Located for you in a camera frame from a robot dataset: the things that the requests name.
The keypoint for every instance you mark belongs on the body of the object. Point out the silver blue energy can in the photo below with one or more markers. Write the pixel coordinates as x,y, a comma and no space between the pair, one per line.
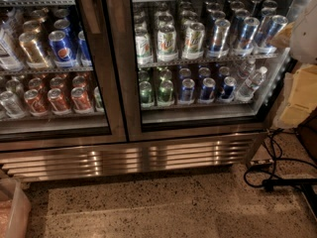
270,27
217,45
243,45

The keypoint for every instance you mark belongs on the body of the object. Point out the red cola can middle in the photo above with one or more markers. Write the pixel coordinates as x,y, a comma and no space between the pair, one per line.
58,102

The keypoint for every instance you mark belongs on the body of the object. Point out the white green soda can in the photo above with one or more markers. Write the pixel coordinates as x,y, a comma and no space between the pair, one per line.
193,41
143,46
167,47

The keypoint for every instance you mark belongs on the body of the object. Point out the glass fridge door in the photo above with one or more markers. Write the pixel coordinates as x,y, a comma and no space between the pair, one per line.
84,21
195,119

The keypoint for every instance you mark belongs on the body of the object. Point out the translucent plastic bin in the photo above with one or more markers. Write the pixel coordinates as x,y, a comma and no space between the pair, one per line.
14,209

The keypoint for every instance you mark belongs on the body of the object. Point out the red cola can left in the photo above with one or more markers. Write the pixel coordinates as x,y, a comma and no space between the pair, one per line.
36,103

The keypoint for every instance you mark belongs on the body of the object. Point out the clear water bottle back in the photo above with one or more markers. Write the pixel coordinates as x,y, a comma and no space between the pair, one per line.
246,68

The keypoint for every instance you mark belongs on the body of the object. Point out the blue pepsi can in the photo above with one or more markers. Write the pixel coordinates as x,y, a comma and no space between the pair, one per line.
65,53
186,91
207,90
226,90

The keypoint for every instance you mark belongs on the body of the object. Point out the silver blue energy can right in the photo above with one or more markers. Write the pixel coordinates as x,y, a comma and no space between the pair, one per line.
270,27

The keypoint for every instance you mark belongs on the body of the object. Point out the blue Pepsi can lower middle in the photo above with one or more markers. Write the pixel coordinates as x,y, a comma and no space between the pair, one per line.
207,90

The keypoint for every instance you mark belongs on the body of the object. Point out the silver blue energy can left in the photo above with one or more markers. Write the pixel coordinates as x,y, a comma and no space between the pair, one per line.
217,45

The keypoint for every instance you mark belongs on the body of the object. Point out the white green soda can left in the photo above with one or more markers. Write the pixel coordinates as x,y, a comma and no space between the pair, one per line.
143,46

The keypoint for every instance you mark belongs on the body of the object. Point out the silver blue energy can middle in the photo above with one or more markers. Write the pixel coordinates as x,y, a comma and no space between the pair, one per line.
243,45

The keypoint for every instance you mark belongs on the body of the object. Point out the blue Pepsi can lower right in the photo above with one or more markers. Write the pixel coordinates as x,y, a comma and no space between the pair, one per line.
226,90

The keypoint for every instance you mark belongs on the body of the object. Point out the white green soda can right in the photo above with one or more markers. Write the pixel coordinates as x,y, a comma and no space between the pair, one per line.
193,41

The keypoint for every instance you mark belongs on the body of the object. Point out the clear water bottle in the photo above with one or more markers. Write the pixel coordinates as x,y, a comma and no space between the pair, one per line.
251,84
246,68

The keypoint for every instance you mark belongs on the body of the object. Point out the blue Pepsi can lower left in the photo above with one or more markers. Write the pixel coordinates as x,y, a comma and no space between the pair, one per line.
186,91

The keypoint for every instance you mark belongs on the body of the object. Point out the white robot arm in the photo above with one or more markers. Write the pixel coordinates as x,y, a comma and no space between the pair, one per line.
303,41

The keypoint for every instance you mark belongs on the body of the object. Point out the clear water bottle front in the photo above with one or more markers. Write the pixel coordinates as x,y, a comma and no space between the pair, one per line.
251,84

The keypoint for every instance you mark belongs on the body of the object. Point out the steel fridge bottom grille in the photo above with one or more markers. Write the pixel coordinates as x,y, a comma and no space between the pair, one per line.
120,159

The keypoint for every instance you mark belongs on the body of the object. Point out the silver diet cola can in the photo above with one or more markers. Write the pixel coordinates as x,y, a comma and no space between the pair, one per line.
12,104

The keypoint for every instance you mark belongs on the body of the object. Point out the gold soda can front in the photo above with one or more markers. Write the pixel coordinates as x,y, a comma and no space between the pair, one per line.
37,56

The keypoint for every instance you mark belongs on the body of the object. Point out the blue Pepsi can front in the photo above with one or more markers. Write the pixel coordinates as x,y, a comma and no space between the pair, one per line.
65,53

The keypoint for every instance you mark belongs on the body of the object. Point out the red cola can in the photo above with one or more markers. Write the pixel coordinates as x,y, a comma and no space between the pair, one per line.
81,100
58,102
36,103

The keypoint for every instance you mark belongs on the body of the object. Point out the white green soda can middle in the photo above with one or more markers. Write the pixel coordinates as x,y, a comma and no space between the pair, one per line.
167,47

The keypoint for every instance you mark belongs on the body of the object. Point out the red cola can right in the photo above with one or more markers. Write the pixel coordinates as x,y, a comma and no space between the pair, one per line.
81,100

